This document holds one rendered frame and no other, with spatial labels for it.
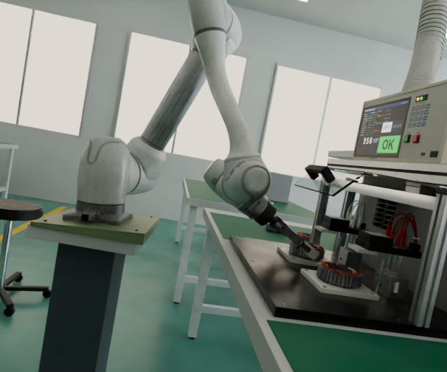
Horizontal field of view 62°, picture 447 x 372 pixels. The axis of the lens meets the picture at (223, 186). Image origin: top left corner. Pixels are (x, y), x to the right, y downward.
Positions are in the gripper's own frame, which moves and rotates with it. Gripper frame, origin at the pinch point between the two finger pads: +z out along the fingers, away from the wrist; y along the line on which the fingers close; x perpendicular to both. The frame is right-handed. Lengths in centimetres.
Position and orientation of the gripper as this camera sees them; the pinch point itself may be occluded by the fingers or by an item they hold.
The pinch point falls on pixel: (306, 249)
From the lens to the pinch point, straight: 124.2
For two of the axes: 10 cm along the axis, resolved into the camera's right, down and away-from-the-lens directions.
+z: 7.5, 6.4, 1.5
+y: 1.2, 0.9, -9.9
